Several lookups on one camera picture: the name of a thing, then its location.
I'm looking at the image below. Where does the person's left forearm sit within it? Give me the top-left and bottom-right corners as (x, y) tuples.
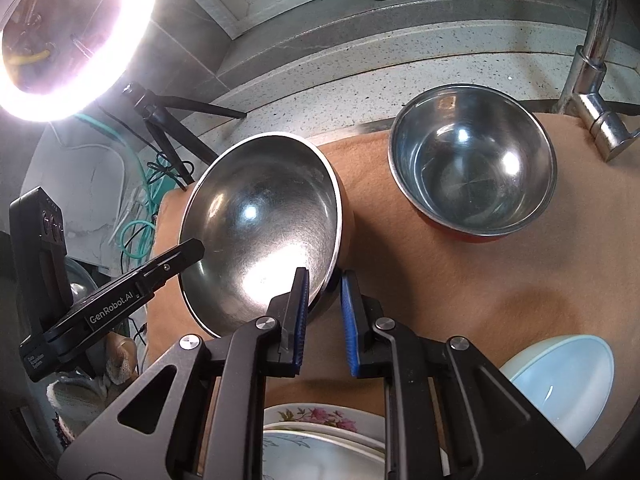
(47, 335), (138, 436)

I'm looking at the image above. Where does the large steel bowl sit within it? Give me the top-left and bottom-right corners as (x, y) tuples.
(177, 132), (356, 338)

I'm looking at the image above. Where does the red steel bowl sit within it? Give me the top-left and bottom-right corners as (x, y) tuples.
(387, 85), (558, 244)

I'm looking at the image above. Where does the steel pot lid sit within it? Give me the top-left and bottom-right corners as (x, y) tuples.
(65, 257), (101, 311)

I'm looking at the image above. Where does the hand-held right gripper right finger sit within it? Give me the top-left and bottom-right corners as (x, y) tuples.
(340, 270), (586, 480)

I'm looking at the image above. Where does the ring light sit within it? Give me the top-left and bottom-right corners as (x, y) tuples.
(0, 0), (161, 121)

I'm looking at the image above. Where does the black tripod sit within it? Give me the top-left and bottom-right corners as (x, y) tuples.
(122, 82), (246, 191)

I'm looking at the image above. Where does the black cable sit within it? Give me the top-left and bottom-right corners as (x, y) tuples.
(147, 155), (193, 191)

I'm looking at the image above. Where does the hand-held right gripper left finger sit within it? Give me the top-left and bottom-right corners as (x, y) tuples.
(57, 267), (311, 480)

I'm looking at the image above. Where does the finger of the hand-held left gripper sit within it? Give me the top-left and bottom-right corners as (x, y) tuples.
(135, 239), (205, 297)

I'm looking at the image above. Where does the chrome faucet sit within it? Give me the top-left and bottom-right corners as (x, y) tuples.
(552, 0), (640, 161)

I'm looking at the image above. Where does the tan towel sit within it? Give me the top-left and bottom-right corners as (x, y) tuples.
(145, 110), (640, 480)

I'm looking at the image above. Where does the pink floral white plate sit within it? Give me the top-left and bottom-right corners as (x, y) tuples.
(262, 402), (386, 436)

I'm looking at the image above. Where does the teal hose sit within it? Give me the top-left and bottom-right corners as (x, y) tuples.
(75, 112), (198, 261)

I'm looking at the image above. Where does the leaf print white plate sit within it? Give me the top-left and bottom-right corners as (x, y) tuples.
(262, 430), (386, 480)

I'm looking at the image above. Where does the white ceramic bowl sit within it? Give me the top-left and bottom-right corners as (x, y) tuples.
(500, 335), (615, 448)

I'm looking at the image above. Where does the white cable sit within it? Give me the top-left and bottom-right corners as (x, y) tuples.
(65, 142), (133, 221)

